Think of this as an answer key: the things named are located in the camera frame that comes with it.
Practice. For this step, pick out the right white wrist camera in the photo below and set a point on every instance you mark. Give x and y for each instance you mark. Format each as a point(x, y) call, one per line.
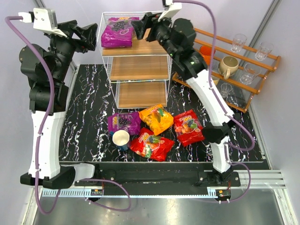
point(171, 9)

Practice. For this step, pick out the clear glass top left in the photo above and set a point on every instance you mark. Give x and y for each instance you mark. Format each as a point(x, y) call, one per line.
point(238, 42)

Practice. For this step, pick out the red candy bag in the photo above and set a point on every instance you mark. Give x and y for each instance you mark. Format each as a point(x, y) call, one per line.
point(151, 146)
point(188, 128)

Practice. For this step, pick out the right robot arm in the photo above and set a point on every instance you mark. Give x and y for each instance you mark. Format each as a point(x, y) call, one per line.
point(177, 39)

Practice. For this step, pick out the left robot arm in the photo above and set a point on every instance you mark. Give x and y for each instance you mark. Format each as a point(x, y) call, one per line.
point(46, 71)

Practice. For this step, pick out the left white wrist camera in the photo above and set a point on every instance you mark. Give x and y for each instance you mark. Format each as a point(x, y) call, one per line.
point(43, 19)

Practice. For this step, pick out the wooden cup rack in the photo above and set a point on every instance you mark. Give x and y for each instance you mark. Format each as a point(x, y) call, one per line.
point(242, 102)

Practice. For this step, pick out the white wire wooden shelf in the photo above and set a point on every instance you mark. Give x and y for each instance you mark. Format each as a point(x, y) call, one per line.
point(139, 76)

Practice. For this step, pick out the purple grape candy bag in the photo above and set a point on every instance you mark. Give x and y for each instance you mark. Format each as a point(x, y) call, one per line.
point(118, 32)

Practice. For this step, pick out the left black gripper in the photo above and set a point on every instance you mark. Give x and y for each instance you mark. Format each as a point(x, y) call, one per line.
point(71, 33)

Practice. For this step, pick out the pale yellow mug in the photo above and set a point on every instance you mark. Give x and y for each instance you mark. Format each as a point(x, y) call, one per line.
point(215, 79)

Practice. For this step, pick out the beige large mug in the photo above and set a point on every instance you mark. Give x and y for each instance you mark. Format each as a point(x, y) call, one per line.
point(228, 66)

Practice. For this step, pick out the clear glass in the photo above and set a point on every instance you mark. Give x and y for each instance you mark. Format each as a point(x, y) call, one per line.
point(225, 90)
point(264, 50)
point(250, 72)
point(238, 42)

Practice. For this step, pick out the clear glass bottom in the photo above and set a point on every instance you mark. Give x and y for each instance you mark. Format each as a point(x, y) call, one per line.
point(225, 90)

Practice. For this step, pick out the red candy bag left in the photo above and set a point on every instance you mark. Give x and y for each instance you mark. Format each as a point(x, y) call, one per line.
point(151, 146)

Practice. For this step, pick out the orange mug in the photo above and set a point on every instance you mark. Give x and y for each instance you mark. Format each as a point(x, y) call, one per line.
point(205, 51)

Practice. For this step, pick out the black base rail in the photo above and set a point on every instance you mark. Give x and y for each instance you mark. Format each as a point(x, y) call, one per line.
point(160, 178)

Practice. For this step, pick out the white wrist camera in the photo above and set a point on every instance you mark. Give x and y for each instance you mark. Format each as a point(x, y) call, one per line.
point(43, 19)
point(171, 9)

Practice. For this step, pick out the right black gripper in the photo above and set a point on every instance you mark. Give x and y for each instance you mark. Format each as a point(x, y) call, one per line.
point(150, 26)

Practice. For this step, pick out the red candy bag right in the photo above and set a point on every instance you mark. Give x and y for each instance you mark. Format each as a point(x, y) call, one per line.
point(188, 128)

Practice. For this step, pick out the blue paper cup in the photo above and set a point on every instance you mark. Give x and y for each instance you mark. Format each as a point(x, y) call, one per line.
point(121, 139)

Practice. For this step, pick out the clear glass top right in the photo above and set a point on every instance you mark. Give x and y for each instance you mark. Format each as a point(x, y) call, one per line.
point(264, 50)

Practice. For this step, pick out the yellow orange candy bag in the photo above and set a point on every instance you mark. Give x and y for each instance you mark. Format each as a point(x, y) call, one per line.
point(157, 118)

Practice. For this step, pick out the clear glass middle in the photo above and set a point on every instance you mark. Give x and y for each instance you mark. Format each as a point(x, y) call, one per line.
point(250, 72)

